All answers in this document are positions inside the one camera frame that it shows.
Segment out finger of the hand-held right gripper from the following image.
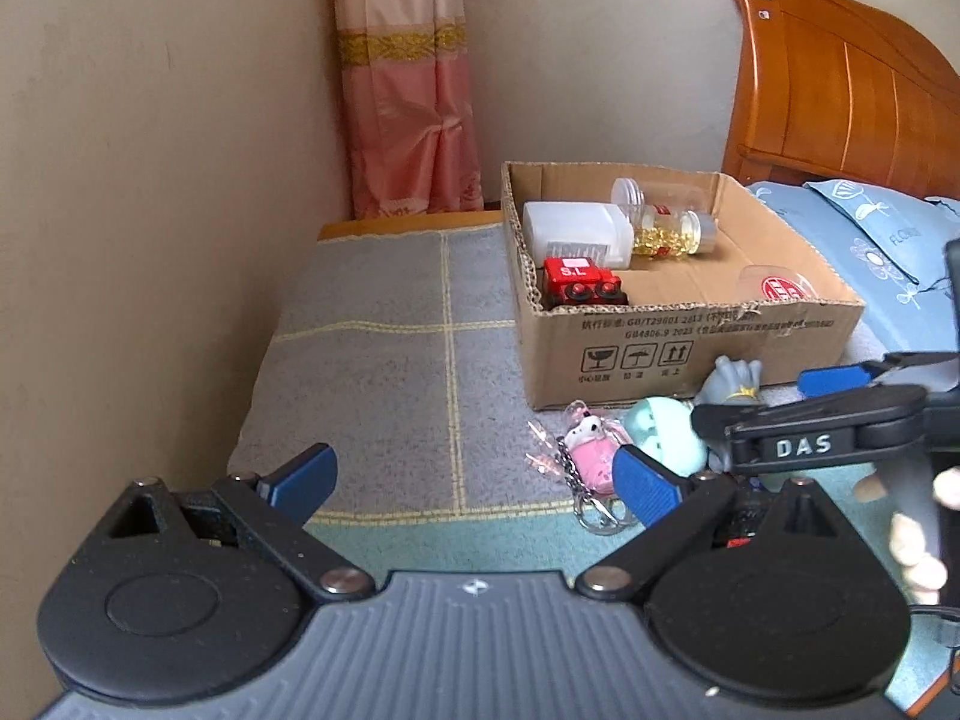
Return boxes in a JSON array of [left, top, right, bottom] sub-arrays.
[[796, 349, 960, 400], [690, 385, 928, 437]]

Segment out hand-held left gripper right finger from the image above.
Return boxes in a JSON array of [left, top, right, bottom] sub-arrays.
[[574, 444, 857, 602]]

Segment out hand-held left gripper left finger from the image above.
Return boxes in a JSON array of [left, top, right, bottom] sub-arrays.
[[97, 442, 376, 602]]

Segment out grey elephant toy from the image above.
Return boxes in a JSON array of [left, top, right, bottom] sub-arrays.
[[693, 355, 766, 475]]

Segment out clear jar red label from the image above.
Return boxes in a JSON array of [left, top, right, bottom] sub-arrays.
[[738, 263, 824, 306]]

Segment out brown cardboard box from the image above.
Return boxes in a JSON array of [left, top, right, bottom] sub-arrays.
[[501, 160, 866, 413]]

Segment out yellow capsule bottle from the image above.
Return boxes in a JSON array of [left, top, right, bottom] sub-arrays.
[[631, 208, 719, 260]]

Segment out red toy train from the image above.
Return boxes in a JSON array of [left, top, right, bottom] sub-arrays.
[[541, 256, 628, 311]]

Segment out clear jar grey lid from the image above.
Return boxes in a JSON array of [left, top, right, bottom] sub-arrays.
[[610, 177, 707, 227]]

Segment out white plastic bottle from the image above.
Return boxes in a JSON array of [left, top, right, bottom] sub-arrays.
[[522, 200, 635, 271]]

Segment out person's right hand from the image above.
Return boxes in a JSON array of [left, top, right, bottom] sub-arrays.
[[853, 463, 960, 595]]

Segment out teal round toy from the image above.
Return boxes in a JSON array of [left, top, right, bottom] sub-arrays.
[[622, 397, 710, 478]]

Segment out blue flower bed sheet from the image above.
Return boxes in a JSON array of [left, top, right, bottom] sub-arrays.
[[742, 180, 960, 365]]

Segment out black toy car red wheels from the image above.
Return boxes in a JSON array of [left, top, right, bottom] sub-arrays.
[[712, 476, 785, 550]]

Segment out blue flower pillow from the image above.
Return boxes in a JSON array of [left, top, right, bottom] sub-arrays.
[[802, 178, 960, 301]]

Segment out wooden bed headboard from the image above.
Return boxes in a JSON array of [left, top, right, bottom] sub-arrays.
[[720, 0, 960, 200]]

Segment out pink curtain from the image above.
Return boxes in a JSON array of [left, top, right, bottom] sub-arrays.
[[330, 0, 485, 220]]

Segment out pink pig keychain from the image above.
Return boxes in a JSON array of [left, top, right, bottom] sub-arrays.
[[528, 400, 640, 538]]

